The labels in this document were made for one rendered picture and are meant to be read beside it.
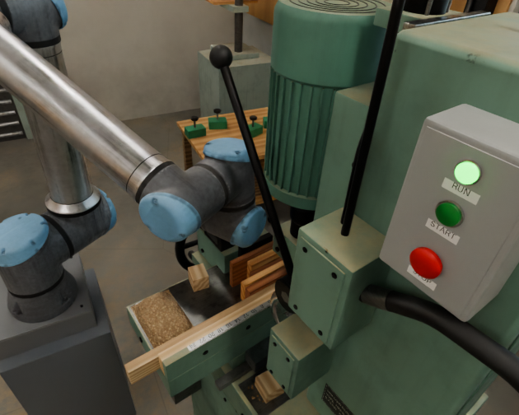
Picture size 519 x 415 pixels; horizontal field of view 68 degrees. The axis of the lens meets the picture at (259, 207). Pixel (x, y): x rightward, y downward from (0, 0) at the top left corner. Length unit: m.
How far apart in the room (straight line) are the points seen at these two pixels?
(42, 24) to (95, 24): 2.59
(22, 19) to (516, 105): 0.87
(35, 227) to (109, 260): 1.19
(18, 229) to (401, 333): 0.98
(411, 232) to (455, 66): 0.15
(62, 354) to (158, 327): 0.57
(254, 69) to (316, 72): 2.46
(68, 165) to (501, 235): 1.00
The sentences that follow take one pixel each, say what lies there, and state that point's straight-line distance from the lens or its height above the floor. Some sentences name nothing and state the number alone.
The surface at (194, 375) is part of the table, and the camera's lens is 0.84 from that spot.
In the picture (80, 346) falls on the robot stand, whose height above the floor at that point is 0.54.
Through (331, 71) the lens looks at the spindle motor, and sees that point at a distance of 0.55.
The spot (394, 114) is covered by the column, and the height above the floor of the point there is 1.44.
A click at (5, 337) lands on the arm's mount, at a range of 1.33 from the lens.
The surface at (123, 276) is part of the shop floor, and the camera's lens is 2.24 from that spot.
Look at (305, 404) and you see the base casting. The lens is 0.90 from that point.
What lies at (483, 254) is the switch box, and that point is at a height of 1.40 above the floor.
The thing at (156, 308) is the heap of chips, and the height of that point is 0.94.
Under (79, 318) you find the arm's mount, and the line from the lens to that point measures 1.31.
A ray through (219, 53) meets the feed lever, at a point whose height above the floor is 1.44.
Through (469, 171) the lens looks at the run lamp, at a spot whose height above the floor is 1.46.
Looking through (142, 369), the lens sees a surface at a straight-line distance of 0.80.
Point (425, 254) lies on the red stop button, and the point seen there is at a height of 1.37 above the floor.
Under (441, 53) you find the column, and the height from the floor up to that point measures 1.51.
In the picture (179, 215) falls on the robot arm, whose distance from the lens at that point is 0.59.
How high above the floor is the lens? 1.60
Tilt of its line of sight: 38 degrees down
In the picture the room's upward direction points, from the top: 3 degrees clockwise
